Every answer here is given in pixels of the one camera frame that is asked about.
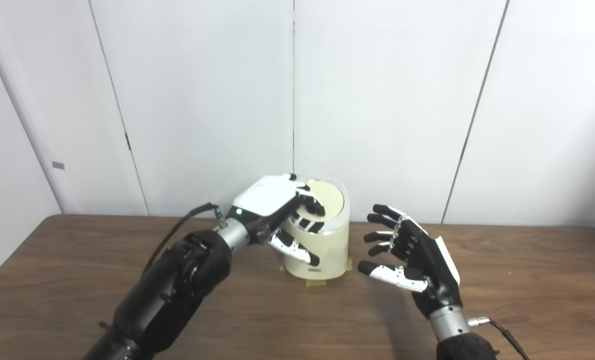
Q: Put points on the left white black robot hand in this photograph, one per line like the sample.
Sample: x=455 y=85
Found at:
x=265 y=197

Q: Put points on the cream-colored bin body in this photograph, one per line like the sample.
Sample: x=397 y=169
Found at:
x=332 y=250

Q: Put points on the grey wall tag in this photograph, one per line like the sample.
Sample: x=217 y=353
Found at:
x=58 y=165

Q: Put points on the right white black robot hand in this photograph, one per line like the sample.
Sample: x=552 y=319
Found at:
x=435 y=272

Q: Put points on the wide yellow tape piece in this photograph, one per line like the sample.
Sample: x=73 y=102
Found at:
x=316 y=283

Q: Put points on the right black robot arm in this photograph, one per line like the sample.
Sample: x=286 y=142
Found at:
x=452 y=332

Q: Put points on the round cream bin lid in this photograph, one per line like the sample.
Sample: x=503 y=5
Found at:
x=332 y=200

